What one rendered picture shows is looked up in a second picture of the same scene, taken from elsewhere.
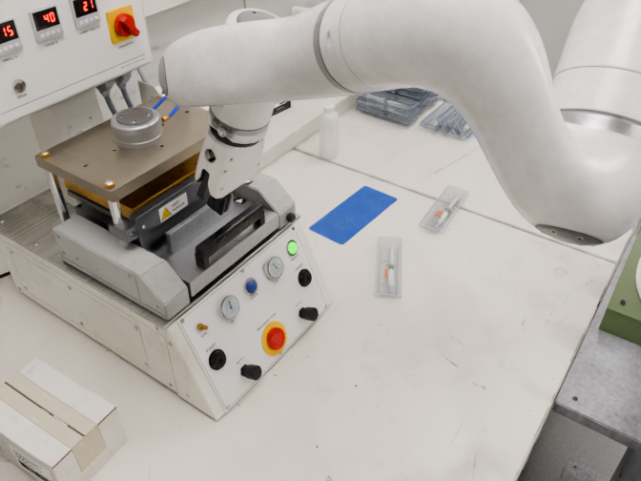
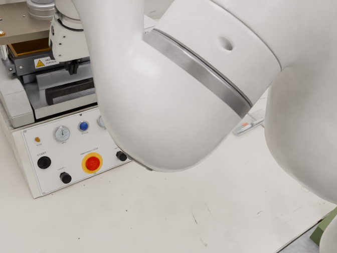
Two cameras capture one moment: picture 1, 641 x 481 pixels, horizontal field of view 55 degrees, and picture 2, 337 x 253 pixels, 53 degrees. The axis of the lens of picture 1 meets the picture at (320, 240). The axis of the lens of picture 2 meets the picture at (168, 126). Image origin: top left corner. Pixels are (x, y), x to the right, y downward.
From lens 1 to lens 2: 0.36 m
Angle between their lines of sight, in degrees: 12
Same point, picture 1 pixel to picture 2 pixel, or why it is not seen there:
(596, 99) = (172, 23)
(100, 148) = (17, 13)
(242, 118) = (66, 8)
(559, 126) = (105, 35)
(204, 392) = (29, 179)
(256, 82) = not seen: outside the picture
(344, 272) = not seen: hidden behind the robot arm
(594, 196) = (127, 119)
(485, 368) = (214, 232)
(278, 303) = (102, 143)
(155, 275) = (13, 98)
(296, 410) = (81, 211)
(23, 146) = not seen: hidden behind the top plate
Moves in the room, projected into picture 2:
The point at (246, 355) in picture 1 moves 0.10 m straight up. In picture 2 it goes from (67, 166) to (63, 139)
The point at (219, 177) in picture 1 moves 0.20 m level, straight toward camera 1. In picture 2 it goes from (56, 46) to (4, 102)
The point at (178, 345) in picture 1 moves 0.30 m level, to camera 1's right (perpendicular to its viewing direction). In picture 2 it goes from (18, 145) to (130, 190)
